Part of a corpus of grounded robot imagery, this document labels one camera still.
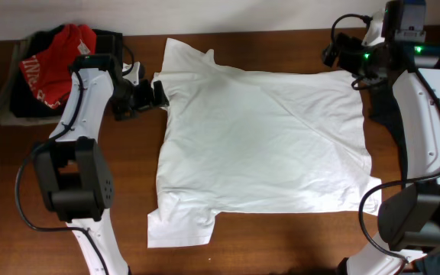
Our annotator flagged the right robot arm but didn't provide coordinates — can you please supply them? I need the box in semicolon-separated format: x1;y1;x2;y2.
322;33;440;274

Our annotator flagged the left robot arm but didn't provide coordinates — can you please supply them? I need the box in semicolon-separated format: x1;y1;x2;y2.
31;54;169;274

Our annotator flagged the dark t-shirt white print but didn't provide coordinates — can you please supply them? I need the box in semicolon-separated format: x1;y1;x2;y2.
370;90;440;275

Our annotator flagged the red folded t-shirt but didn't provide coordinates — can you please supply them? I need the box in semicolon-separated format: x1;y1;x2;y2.
18;24;97;109

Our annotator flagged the grey folded garment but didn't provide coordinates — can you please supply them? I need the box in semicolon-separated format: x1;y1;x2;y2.
0;35;61;126

